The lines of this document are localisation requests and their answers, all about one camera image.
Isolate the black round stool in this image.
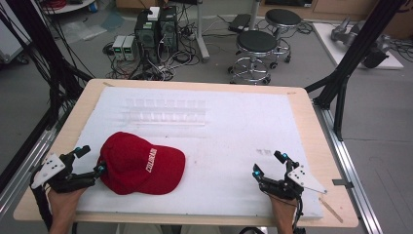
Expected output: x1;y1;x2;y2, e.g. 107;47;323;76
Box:
264;8;303;64
227;29;280;86

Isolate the black metal frame with cables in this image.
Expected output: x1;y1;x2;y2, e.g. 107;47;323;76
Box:
0;0;95;131

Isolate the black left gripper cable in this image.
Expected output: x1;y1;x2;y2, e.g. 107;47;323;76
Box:
29;181;54;232

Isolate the black computer tower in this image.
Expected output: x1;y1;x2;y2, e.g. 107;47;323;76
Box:
158;5;179;55
133;9;161;64

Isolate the person's left hand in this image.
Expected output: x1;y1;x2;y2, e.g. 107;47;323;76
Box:
47;184;89;217

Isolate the round white table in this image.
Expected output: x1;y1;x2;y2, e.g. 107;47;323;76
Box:
40;0;96;16

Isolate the red baseball cap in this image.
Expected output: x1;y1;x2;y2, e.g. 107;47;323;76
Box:
97;131;187;196

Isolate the grey power supply unit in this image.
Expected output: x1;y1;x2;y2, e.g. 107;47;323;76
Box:
122;35;138;61
111;34;127;61

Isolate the grey metal stand leg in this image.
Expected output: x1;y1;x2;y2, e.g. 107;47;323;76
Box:
194;0;211;63

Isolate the thin wooden stick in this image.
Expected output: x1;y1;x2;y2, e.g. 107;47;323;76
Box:
319;197;344;224

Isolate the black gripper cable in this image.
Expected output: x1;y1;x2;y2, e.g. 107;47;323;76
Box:
291;196;307;234
29;181;54;232

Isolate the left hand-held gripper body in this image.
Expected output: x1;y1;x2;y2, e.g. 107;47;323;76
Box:
29;151;97;194

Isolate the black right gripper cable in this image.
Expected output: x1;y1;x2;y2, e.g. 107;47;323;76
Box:
291;196;307;234

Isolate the white cloth mat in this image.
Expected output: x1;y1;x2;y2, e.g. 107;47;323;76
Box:
71;86;325;219

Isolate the clear plastic rack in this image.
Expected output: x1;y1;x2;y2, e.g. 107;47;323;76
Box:
121;97;207;127

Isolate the white floor board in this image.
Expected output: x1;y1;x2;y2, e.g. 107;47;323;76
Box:
312;21;405;71

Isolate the person's right hand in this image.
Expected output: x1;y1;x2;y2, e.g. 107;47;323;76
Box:
267;191;300;222

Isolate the wooden table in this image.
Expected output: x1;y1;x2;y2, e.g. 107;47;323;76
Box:
13;78;359;228

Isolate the white box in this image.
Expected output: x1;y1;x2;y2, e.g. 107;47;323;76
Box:
147;6;161;22

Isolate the black flat device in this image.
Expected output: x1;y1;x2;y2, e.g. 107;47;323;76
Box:
228;13;252;33

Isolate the aluminium rail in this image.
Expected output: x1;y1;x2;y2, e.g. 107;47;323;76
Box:
313;100;386;234
0;106;71;217

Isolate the tangle of floor cables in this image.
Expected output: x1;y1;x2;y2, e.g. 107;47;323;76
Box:
102;6;204;82

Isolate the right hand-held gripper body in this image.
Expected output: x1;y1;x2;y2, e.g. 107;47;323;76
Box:
259;160;328;201

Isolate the grey tape strip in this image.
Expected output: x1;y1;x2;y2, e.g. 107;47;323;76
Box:
331;178;355;189

